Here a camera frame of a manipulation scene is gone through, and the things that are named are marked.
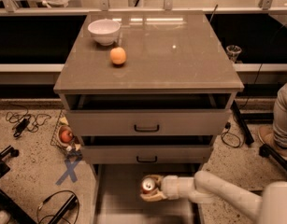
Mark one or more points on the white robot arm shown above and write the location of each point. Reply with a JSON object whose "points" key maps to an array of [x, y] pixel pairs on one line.
{"points": [[269, 208]]}

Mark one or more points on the middle grey drawer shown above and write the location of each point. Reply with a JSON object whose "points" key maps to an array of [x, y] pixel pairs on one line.
{"points": [[147, 149]]}

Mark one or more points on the top grey drawer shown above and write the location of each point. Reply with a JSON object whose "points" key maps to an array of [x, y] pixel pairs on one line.
{"points": [[147, 114]]}

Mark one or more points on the blue tape cross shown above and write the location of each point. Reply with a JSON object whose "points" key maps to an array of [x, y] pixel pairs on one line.
{"points": [[69, 172]]}

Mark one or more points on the wire basket on floor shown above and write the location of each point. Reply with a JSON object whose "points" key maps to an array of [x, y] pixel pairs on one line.
{"points": [[71, 149]]}

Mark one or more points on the bottom open grey drawer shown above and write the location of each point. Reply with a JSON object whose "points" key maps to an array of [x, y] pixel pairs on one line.
{"points": [[118, 197]]}

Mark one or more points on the red coke can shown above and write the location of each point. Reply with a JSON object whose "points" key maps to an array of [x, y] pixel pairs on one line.
{"points": [[148, 185]]}

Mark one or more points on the black chair base leg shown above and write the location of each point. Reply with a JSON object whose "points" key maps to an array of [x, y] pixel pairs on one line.
{"points": [[266, 151]]}

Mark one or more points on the black stand leg left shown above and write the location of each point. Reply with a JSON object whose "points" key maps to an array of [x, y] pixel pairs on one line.
{"points": [[6, 202]]}

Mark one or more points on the white ceramic bowl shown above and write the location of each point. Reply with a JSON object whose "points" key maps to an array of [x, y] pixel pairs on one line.
{"points": [[105, 32]]}

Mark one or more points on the grey drawer cabinet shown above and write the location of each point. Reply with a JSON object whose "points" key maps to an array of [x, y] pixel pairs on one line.
{"points": [[166, 53]]}

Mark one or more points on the person leg and shoe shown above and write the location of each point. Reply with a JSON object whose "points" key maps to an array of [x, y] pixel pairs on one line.
{"points": [[276, 135]]}

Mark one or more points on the red apple in basket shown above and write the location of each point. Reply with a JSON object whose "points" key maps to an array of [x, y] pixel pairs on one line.
{"points": [[66, 136]]}

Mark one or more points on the clear glass cup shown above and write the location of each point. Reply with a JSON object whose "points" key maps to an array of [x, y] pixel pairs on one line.
{"points": [[232, 52]]}

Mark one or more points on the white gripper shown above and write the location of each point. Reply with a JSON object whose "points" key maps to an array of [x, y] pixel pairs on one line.
{"points": [[170, 187]]}

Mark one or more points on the orange fruit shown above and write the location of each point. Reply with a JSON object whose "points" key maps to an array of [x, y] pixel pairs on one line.
{"points": [[118, 56]]}

